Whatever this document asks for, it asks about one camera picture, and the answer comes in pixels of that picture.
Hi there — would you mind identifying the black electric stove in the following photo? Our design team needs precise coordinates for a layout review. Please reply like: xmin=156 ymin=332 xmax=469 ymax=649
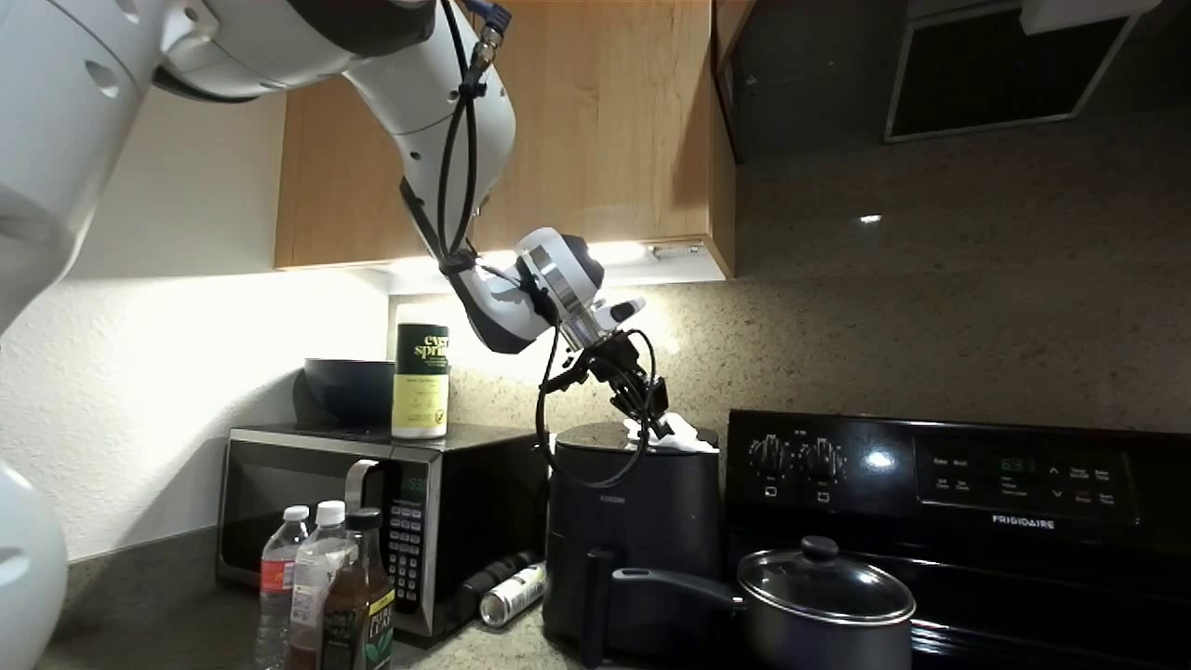
xmin=723 ymin=409 xmax=1191 ymax=670

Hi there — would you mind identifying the wooden upper cabinet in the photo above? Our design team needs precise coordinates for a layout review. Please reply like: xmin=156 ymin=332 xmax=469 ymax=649
xmin=274 ymin=0 xmax=735 ymax=279

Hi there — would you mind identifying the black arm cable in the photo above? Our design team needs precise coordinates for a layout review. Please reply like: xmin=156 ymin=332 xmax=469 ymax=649
xmin=394 ymin=0 xmax=661 ymax=492

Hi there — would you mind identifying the small white tissue paper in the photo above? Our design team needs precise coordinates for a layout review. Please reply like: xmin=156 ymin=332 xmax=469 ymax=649
xmin=625 ymin=412 xmax=713 ymax=456

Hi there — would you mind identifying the dark sauce bottle black cap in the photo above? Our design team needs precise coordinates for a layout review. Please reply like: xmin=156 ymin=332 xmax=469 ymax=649
xmin=321 ymin=505 xmax=394 ymax=670

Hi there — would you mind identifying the clear water bottle white cap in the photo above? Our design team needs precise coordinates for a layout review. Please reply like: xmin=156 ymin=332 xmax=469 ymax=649
xmin=286 ymin=500 xmax=357 ymax=670

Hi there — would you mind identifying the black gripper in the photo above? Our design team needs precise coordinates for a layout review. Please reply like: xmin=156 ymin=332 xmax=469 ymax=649
xmin=569 ymin=327 xmax=668 ymax=445

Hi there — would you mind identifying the black pot with handle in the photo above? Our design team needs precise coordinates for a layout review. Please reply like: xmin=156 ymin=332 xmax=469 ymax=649
xmin=610 ymin=538 xmax=917 ymax=670

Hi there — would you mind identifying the white bottle lying down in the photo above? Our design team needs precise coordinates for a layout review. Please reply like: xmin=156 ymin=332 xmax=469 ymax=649
xmin=480 ymin=564 xmax=547 ymax=628

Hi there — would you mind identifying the black air fryer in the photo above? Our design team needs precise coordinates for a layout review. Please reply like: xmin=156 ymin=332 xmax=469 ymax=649
xmin=542 ymin=423 xmax=723 ymax=663

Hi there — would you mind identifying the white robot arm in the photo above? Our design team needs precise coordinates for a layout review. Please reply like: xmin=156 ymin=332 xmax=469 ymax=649
xmin=0 ymin=0 xmax=625 ymax=360

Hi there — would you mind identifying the black microwave oven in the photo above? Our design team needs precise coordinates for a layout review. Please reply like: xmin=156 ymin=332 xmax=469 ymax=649
xmin=216 ymin=421 xmax=549 ymax=649

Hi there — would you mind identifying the black range hood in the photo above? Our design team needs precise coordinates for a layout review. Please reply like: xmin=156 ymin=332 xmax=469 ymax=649
xmin=725 ymin=0 xmax=1188 ymax=164

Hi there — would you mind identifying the under-cabinet light strip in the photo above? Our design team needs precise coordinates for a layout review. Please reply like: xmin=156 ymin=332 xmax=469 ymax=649
xmin=382 ymin=239 xmax=729 ymax=298

